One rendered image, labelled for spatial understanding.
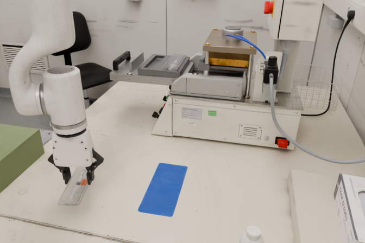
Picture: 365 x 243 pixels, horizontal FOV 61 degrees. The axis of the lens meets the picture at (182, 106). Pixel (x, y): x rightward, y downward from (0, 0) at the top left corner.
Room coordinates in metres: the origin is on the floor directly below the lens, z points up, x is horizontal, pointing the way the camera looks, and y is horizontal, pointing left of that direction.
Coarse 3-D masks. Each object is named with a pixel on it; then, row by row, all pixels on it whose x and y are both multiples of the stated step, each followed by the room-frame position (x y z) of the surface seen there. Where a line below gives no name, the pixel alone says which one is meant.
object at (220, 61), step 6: (210, 54) 1.11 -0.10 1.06; (216, 54) 1.11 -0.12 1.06; (222, 54) 1.11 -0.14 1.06; (228, 54) 1.11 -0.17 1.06; (234, 54) 1.11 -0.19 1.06; (240, 54) 1.12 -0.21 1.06; (246, 54) 1.12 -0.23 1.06; (210, 60) 1.07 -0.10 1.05; (216, 60) 1.06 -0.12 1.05; (222, 60) 1.06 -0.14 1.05; (228, 60) 1.05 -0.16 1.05; (234, 60) 1.05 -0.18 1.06; (240, 60) 1.05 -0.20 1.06; (246, 60) 1.04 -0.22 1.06; (210, 66) 1.07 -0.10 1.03; (216, 66) 1.06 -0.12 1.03; (222, 66) 1.06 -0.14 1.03; (228, 66) 1.06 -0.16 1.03; (234, 66) 1.05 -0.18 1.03; (240, 66) 1.05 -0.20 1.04; (246, 66) 1.04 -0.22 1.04
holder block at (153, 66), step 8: (152, 56) 1.28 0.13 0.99; (160, 56) 1.30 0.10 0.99; (168, 56) 1.29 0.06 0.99; (144, 64) 1.18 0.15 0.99; (152, 64) 1.22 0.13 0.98; (160, 64) 1.18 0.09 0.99; (184, 64) 1.19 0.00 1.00; (144, 72) 1.12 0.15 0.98; (152, 72) 1.11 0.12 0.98; (160, 72) 1.11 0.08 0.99; (168, 72) 1.10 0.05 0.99; (176, 72) 1.09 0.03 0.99
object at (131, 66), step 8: (136, 56) 1.23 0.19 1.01; (128, 64) 1.25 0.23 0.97; (136, 64) 1.21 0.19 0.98; (192, 64) 1.26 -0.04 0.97; (112, 72) 1.15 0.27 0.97; (120, 72) 1.15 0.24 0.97; (128, 72) 1.15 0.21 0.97; (136, 72) 1.15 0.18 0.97; (184, 72) 1.16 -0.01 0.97; (192, 72) 1.26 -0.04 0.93; (120, 80) 1.13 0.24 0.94; (128, 80) 1.12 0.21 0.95; (136, 80) 1.12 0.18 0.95; (144, 80) 1.11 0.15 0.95; (152, 80) 1.10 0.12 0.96; (160, 80) 1.10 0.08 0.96; (168, 80) 1.09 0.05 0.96
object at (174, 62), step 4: (172, 56) 1.26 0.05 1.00; (176, 56) 1.26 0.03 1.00; (180, 56) 1.26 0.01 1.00; (184, 56) 1.26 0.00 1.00; (172, 60) 1.20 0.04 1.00; (176, 60) 1.20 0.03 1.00; (180, 60) 1.21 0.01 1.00; (168, 64) 1.15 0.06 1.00; (172, 64) 1.15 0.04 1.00; (176, 64) 1.16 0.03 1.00
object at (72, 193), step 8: (80, 168) 0.75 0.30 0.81; (72, 176) 0.71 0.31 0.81; (80, 176) 0.71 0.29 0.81; (72, 184) 0.68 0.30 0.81; (80, 184) 0.68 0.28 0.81; (64, 192) 0.64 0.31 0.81; (72, 192) 0.65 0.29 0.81; (80, 192) 0.65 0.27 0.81; (64, 200) 0.61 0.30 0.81; (72, 200) 0.61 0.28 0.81
